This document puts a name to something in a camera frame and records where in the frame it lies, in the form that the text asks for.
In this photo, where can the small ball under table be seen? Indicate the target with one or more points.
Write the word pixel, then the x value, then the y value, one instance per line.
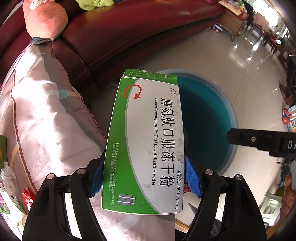
pixel 217 28

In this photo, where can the green white medicine box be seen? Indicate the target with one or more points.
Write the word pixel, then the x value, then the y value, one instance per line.
pixel 144 166

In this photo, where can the teal plastic trash bin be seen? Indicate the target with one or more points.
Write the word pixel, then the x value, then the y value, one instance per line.
pixel 207 115

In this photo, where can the pink carrot bunny plush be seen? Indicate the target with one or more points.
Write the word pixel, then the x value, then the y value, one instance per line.
pixel 44 19

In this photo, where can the clear plastic bag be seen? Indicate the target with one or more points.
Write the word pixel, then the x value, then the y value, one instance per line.
pixel 8 180

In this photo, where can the green tea box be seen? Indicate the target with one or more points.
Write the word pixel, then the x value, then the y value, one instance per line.
pixel 3 150

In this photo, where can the wooden side table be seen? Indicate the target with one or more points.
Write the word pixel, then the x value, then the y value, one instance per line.
pixel 233 23

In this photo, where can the person's right hand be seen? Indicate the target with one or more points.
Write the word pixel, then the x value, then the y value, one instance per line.
pixel 288 198

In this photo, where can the dark red leather sofa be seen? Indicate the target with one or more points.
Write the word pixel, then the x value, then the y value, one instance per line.
pixel 97 46

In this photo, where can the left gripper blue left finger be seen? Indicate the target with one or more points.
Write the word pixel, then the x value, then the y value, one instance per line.
pixel 95 169

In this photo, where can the green dinosaur plush toy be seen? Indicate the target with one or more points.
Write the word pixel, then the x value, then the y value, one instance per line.
pixel 88 5

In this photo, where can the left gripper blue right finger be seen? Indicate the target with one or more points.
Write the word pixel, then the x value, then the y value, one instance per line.
pixel 192 178

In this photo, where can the pink plaid tablecloth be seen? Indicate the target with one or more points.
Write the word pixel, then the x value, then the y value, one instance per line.
pixel 50 135

